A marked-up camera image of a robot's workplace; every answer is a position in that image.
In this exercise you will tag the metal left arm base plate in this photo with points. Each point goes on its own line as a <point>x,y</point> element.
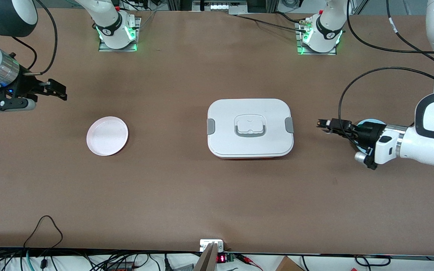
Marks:
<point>317,53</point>

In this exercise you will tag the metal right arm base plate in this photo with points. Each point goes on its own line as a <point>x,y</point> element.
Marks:
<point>106,49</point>

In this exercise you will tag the light blue round plate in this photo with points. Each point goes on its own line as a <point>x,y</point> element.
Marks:
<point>370,121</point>

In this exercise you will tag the orange push button switch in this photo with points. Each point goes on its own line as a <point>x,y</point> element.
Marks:
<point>320,123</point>

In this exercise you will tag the red digit display module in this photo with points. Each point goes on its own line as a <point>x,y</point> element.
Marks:
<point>221,258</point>

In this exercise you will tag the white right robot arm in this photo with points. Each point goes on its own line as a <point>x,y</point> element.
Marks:
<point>104,11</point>

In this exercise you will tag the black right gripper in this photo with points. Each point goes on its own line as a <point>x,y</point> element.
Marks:
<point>26,87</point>

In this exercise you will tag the pink round plate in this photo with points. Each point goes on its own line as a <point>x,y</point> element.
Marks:
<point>107,136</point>

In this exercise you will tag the small white box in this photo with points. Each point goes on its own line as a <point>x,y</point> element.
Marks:
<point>206,242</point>

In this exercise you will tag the red clip lead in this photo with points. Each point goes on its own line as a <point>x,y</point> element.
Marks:
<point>248,259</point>

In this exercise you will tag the brown cardboard box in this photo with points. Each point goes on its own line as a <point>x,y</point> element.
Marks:
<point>288,265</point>

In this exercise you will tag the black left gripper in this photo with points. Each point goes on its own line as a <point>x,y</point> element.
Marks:
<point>367,134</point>

